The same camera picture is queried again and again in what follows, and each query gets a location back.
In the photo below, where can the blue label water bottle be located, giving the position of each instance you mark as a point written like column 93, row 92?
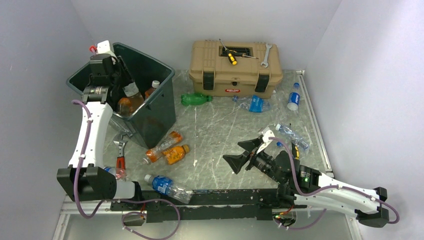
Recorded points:
column 166, row 186

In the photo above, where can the orange juice bottle gold cap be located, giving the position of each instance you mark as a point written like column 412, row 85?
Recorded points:
column 175, row 154

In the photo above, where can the clear bottle orange label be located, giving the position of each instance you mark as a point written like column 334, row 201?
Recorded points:
column 155, row 153

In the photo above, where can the tan plastic toolbox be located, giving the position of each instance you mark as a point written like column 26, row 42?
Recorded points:
column 212, row 73

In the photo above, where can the silver open-end wrench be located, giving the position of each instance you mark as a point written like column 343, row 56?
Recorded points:
column 265, row 62

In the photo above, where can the blue label bottle far right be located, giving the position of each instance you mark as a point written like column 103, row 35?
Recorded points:
column 294, row 97

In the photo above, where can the clear bottle blue cap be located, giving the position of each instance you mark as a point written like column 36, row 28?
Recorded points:
column 294, row 137

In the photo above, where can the yellow black tool right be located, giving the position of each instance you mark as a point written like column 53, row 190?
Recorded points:
column 295, row 151

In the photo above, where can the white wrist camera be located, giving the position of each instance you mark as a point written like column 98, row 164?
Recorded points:
column 103, row 47
column 266, row 136

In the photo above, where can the red handle adjustable wrench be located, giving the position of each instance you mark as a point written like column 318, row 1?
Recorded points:
column 120, row 160

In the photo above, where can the crushed orange label bottle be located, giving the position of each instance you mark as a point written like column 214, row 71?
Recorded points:
column 154, row 85

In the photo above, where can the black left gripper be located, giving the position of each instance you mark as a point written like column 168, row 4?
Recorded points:
column 119, row 64

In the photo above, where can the crushed blue label bottle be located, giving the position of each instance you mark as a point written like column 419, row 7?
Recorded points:
column 252, row 103

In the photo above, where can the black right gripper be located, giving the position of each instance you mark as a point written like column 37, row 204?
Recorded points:
column 237, row 161

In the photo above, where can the Pepsi bottle at left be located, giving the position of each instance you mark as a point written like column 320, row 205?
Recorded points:
column 112, row 171

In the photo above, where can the yellow black screwdriver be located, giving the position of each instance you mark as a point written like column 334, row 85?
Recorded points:
column 228, row 54

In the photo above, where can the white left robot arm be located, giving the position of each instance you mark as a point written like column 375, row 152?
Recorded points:
column 85, row 179

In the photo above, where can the dark green plastic bin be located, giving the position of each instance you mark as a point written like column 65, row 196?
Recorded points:
column 152, row 120

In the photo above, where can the large orange label bottle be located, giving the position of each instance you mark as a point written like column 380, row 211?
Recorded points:
column 125, row 107

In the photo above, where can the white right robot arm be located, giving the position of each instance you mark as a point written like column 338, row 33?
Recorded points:
column 300, row 185

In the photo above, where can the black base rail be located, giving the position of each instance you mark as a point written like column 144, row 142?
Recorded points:
column 209, row 204

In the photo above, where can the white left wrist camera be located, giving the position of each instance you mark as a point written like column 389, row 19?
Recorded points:
column 103, row 47

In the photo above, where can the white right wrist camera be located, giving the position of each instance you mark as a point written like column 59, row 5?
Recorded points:
column 266, row 136

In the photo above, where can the thin dark screwdriver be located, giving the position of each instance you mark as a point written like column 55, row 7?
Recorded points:
column 241, row 54

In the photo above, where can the green plastic bottle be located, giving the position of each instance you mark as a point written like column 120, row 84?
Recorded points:
column 195, row 99

